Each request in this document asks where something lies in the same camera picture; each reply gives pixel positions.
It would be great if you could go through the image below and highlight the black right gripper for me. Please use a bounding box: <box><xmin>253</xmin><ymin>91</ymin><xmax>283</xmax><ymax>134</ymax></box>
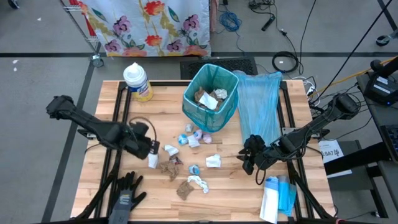
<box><xmin>236</xmin><ymin>144</ymin><xmax>277</xmax><ymax>175</ymax></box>

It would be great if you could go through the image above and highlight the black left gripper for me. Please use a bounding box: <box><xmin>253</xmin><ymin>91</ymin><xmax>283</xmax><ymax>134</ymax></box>
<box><xmin>123</xmin><ymin>132</ymin><xmax>160</xmax><ymax>160</ymax></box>

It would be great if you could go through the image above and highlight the white paper scrap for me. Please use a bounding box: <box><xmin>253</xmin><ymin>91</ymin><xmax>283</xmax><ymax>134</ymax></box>
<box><xmin>164</xmin><ymin>144</ymin><xmax>180</xmax><ymax>156</ymax></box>
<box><xmin>148</xmin><ymin>152</ymin><xmax>159</xmax><ymax>169</ymax></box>
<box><xmin>187</xmin><ymin>134</ymin><xmax>201</xmax><ymax>149</ymax></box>

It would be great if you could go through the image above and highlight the white tissue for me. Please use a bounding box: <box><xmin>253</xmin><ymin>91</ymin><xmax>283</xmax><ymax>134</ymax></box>
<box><xmin>187</xmin><ymin>175</ymin><xmax>210</xmax><ymax>194</ymax></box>

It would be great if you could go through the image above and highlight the brown paper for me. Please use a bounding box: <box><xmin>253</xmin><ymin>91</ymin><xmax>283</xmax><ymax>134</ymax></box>
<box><xmin>194</xmin><ymin>86</ymin><xmax>225</xmax><ymax>112</ymax></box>
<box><xmin>176</xmin><ymin>180</ymin><xmax>195</xmax><ymax>201</ymax></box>
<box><xmin>159</xmin><ymin>160</ymin><xmax>181</xmax><ymax>182</ymax></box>

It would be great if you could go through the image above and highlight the teal trash bag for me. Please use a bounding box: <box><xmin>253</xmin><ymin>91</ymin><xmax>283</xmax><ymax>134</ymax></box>
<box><xmin>182</xmin><ymin>63</ymin><xmax>239</xmax><ymax>134</ymax></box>

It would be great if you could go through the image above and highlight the light blue trash bag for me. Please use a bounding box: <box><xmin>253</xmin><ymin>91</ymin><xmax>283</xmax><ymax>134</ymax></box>
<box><xmin>233</xmin><ymin>70</ymin><xmax>284</xmax><ymax>147</ymax></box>

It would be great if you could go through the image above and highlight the white paper sheet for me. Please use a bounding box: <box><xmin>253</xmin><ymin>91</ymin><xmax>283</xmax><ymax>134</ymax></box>
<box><xmin>198</xmin><ymin>92</ymin><xmax>219</xmax><ymax>110</ymax></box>

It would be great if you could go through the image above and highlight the white blue bag package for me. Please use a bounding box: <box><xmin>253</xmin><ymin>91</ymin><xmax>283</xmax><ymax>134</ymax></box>
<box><xmin>259</xmin><ymin>175</ymin><xmax>280</xmax><ymax>224</ymax></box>

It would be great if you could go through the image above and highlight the white paper black stripe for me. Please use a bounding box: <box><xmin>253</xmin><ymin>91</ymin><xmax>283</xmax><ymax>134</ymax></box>
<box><xmin>205</xmin><ymin>154</ymin><xmax>222</xmax><ymax>169</ymax></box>

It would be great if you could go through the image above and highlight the black grey work glove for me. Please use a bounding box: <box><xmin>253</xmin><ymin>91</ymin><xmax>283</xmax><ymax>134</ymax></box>
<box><xmin>108</xmin><ymin>170</ymin><xmax>147</xmax><ymax>224</ymax></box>

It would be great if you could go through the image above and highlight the Lysol wipes canister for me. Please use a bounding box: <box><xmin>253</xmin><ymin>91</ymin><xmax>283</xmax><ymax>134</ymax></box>
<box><xmin>123</xmin><ymin>62</ymin><xmax>154</xmax><ymax>103</ymax></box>

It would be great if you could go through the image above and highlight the white paper label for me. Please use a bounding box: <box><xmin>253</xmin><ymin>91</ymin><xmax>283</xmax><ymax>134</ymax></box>
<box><xmin>317</xmin><ymin>139</ymin><xmax>353</xmax><ymax>179</ymax></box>

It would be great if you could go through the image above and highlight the white power strip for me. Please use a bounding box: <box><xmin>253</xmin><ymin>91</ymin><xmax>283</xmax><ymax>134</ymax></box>
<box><xmin>303</xmin><ymin>77</ymin><xmax>317</xmax><ymax>96</ymax></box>

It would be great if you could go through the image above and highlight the floral print cloth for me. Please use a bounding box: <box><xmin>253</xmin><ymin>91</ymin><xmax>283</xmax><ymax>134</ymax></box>
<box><xmin>77</xmin><ymin>0</ymin><xmax>212</xmax><ymax>58</ymax></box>

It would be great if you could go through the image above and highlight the grey side desk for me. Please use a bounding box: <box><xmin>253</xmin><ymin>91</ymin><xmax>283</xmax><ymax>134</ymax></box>
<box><xmin>356</xmin><ymin>73</ymin><xmax>398</xmax><ymax>224</ymax></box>

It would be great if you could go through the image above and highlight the pink cloth strip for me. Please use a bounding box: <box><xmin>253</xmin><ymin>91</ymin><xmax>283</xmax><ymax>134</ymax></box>
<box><xmin>210</xmin><ymin>0</ymin><xmax>220</xmax><ymax>33</ymax></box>

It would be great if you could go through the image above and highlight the black keyboard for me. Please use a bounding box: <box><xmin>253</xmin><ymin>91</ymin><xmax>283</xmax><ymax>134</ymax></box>
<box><xmin>379</xmin><ymin>124</ymin><xmax>398</xmax><ymax>163</ymax></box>

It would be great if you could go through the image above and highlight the black desk device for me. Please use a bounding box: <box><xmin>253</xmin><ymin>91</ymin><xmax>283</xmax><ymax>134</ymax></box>
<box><xmin>363</xmin><ymin>57</ymin><xmax>398</xmax><ymax>107</ymax></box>

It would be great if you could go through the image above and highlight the black slanted pole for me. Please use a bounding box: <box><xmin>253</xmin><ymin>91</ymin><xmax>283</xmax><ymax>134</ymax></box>
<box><xmin>310</xmin><ymin>0</ymin><xmax>394</xmax><ymax>103</ymax></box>

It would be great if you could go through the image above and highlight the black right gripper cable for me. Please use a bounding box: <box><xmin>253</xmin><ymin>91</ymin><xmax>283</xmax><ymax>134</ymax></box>
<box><xmin>254</xmin><ymin>167</ymin><xmax>269</xmax><ymax>186</ymax></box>

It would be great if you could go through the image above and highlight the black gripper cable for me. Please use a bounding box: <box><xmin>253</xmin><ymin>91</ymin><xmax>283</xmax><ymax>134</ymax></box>
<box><xmin>254</xmin><ymin>167</ymin><xmax>269</xmax><ymax>186</ymax></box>
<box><xmin>129</xmin><ymin>116</ymin><xmax>158</xmax><ymax>147</ymax></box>

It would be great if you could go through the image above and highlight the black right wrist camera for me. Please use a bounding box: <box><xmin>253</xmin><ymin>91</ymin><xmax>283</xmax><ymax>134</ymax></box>
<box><xmin>244</xmin><ymin>134</ymin><xmax>265</xmax><ymax>149</ymax></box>

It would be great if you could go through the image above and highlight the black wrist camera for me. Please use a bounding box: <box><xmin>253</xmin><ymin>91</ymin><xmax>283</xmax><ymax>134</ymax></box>
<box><xmin>244</xmin><ymin>134</ymin><xmax>265</xmax><ymax>149</ymax></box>
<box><xmin>132</xmin><ymin>121</ymin><xmax>150</xmax><ymax>135</ymax></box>

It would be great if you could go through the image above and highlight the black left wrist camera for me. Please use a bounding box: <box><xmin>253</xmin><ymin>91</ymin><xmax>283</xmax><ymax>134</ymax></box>
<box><xmin>132</xmin><ymin>121</ymin><xmax>150</xmax><ymax>135</ymax></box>

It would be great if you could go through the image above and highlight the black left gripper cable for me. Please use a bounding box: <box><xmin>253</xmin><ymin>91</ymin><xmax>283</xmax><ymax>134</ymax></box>
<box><xmin>129</xmin><ymin>116</ymin><xmax>158</xmax><ymax>147</ymax></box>

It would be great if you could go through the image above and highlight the black aluminium table frame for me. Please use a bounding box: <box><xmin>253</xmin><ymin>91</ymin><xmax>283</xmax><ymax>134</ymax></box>
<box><xmin>73</xmin><ymin>80</ymin><xmax>336</xmax><ymax>224</ymax></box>

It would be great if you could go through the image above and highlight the metal wire rack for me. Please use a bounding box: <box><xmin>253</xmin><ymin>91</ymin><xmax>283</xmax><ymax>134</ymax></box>
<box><xmin>60</xmin><ymin>0</ymin><xmax>105</xmax><ymax>68</ymax></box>

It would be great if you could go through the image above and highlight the coiled black cable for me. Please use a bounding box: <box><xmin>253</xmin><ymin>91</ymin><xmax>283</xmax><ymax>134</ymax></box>
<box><xmin>272</xmin><ymin>50</ymin><xmax>301</xmax><ymax>75</ymax></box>

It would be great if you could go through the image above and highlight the yellow cable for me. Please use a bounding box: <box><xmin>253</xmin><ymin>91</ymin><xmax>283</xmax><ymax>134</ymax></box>
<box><xmin>312</xmin><ymin>55</ymin><xmax>398</xmax><ymax>96</ymax></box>

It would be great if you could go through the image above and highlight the blue coiled cable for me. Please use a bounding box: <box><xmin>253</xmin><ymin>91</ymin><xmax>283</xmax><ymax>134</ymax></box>
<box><xmin>218</xmin><ymin>3</ymin><xmax>246</xmax><ymax>53</ymax></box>

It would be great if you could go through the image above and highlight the black cable tangle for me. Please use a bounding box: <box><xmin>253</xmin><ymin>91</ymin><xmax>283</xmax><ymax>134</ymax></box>
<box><xmin>248</xmin><ymin>0</ymin><xmax>276</xmax><ymax>10</ymax></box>

